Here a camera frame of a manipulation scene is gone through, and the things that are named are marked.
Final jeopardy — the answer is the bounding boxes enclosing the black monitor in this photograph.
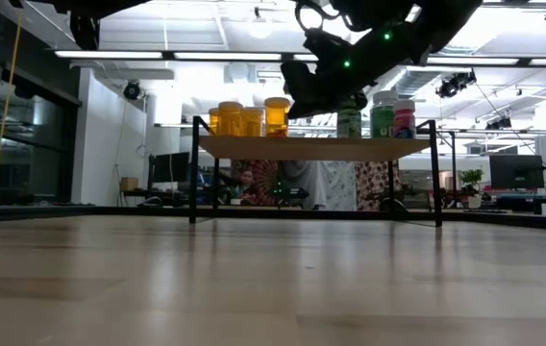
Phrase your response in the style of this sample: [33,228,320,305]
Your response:
[488,153,546,190]
[150,151,191,184]

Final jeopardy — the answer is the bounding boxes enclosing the green plant white pot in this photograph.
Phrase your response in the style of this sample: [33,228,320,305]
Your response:
[459,167,486,210]

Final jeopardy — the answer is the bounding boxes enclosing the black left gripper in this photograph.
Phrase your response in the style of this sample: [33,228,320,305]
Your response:
[32,0,152,51]

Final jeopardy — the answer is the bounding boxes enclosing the red white floral curtain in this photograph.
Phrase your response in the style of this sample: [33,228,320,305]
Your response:
[355,161,402,211]

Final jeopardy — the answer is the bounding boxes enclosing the black ceiling spotlight cluster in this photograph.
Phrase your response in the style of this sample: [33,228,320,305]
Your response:
[484,114,513,131]
[434,70,478,100]

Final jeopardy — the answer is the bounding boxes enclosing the person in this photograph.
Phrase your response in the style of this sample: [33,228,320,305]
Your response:
[227,168,261,207]

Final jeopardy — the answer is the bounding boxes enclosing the wooden shelf black metal legs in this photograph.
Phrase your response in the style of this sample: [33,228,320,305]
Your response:
[187,114,444,229]

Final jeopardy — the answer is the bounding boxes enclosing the large green label bottle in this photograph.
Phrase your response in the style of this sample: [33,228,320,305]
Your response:
[369,89,399,139]

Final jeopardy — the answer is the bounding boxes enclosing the dark red patterned curtain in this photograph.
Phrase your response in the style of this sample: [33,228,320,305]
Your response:
[230,159,279,207]

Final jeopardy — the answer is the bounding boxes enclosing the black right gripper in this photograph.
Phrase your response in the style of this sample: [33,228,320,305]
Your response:
[281,57,375,120]

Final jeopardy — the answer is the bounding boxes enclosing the grey curtain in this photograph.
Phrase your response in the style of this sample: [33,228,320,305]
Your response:
[282,160,328,210]

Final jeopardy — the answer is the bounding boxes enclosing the pink medicine bottle white cap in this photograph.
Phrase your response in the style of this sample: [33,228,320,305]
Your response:
[392,99,417,139]

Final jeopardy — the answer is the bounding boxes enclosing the black aluminium table frame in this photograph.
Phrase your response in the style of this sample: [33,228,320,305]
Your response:
[0,47,546,235]

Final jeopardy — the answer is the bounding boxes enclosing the green cap medicine bottle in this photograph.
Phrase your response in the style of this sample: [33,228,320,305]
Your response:
[335,108,362,139]

